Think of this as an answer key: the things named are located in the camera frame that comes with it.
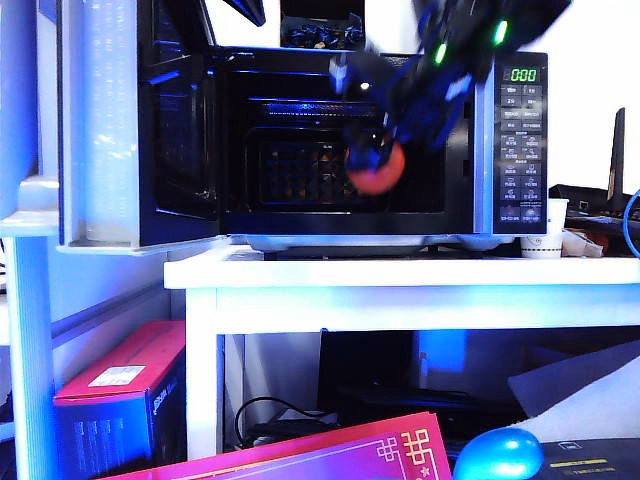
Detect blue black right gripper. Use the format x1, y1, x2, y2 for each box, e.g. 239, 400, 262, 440
344, 49, 481, 174

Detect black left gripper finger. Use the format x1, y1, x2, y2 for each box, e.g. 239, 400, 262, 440
219, 0, 267, 27

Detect orange fruit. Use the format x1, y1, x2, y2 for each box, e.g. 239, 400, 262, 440
346, 141, 406, 195

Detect black glass microwave door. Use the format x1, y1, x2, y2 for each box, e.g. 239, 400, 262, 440
56, 0, 224, 257

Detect silver microwave oven body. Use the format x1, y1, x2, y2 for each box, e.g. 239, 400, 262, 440
214, 44, 550, 254

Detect black box of blue roses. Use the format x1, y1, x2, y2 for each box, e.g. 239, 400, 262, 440
279, 12, 365, 50

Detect white table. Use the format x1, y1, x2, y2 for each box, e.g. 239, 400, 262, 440
163, 247, 640, 461

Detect white paper cup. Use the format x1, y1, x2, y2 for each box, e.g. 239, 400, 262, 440
519, 198, 570, 260

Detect black wifi router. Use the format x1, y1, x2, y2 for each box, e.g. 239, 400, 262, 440
548, 107, 640, 232

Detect black computer case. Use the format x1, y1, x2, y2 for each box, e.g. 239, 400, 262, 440
318, 329, 526, 441

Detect red white packet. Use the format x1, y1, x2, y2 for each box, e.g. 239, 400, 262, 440
562, 228, 610, 260

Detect white foam sheet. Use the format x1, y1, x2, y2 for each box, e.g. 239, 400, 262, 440
507, 342, 640, 446

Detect shiny blue rounded object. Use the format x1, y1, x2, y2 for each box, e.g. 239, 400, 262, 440
452, 428, 545, 480

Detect red cardboard box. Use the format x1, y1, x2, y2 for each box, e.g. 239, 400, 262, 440
53, 320, 189, 479

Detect black paper shredder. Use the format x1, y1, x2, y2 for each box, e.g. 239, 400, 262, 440
537, 439, 640, 480

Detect white framed office partition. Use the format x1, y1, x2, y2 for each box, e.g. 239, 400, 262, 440
0, 0, 171, 480

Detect blue network cable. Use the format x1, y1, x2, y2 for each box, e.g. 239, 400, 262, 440
622, 188, 640, 259

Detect black cable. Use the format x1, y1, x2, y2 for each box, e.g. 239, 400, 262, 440
234, 397, 344, 451

